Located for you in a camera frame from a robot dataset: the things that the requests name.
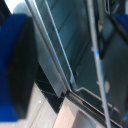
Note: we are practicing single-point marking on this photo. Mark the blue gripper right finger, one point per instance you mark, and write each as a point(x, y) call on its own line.
point(122, 22)

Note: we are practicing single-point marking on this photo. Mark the black oven tray rack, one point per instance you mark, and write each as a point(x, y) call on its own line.
point(73, 43)

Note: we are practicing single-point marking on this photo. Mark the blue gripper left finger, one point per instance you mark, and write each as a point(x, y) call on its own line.
point(16, 66)

